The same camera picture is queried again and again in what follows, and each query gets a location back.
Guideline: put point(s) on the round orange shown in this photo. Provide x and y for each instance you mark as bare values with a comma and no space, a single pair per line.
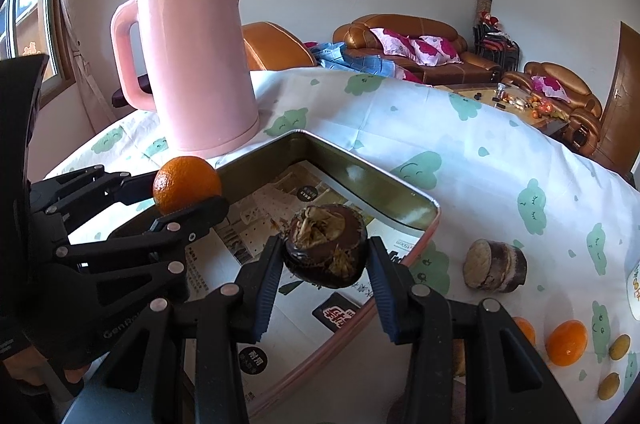
187,184
526,331

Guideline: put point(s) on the beige curtain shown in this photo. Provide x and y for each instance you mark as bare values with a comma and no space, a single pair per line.
75,4

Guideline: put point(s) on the brown leather armchair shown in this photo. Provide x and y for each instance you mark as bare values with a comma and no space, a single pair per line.
580,104

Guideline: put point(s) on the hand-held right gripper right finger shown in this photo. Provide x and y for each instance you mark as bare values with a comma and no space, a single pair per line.
385,299

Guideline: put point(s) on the small yellow fruit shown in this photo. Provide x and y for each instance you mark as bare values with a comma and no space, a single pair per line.
609,385
620,346

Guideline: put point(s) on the brown leather sofa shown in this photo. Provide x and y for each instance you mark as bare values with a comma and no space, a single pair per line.
415,27

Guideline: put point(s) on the stacked black chairs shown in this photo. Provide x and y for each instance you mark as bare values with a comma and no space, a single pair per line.
492,42

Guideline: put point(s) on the wooden coffee table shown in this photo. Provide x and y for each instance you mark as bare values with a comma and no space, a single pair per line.
480,97

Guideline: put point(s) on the dark maroon object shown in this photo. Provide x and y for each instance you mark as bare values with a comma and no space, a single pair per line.
130,92

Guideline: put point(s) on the small printed packet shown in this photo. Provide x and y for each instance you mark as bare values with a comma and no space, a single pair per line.
495,264

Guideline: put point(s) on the person's left hand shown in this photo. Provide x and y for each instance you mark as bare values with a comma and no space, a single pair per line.
30,366

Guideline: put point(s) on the window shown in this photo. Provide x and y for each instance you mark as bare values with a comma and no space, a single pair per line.
30,19

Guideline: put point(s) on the cluster of small oranges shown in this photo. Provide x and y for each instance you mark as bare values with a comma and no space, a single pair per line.
542,108

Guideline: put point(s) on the white cloud print tablecloth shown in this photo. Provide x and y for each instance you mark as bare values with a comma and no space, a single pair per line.
450,154

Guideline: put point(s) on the orange leather seat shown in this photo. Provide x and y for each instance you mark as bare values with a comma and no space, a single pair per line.
275,47

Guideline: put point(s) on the pink floral pillow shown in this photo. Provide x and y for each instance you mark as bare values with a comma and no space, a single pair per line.
550,85
395,40
440,49

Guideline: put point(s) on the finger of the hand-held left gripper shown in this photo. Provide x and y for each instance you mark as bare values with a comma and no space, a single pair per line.
200,214
125,189

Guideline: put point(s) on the oval orange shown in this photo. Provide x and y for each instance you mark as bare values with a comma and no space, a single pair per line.
565,341

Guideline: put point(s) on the brown wooden door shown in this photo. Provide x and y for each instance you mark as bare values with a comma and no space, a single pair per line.
620,104

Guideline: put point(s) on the printed paper leaflet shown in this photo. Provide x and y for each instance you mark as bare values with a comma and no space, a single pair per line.
300,339

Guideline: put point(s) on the blue plaid blanket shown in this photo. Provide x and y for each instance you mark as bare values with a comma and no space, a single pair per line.
360,63

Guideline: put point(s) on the pink metal tin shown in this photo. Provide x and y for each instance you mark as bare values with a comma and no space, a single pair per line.
380,189

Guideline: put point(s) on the pink electric kettle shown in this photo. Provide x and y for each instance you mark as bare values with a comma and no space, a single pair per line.
200,64

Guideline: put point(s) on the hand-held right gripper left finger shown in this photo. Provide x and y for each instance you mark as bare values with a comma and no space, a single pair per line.
270,284

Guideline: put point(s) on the white printed cup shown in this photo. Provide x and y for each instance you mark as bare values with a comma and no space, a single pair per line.
633,289

